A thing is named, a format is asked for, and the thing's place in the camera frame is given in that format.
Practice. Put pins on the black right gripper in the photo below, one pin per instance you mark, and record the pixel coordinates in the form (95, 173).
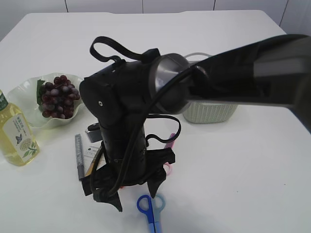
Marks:
(146, 169)

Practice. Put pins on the blue scissors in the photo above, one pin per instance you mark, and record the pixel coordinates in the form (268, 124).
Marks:
(152, 212)

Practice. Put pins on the purple grape bunch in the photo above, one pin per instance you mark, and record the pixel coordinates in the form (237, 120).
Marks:
(57, 99)

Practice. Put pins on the yellow tea bottle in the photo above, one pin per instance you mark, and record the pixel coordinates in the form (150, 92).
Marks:
(17, 142)

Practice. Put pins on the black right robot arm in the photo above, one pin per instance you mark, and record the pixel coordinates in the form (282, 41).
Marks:
(272, 72)

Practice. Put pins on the gold marker pen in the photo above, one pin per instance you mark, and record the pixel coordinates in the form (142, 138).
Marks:
(89, 171)

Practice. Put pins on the clear plastic ruler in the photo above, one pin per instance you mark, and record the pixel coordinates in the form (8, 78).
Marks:
(90, 152)

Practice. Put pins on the grey marker pen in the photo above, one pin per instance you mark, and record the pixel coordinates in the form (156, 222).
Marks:
(79, 156)

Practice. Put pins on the green plastic woven basket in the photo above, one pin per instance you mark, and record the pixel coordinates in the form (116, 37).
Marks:
(208, 113)

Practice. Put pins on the pale green wavy plate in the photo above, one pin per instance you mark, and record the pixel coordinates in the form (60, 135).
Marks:
(24, 96)

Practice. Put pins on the pink purple scissors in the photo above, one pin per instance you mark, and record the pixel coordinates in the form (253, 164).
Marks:
(168, 167)

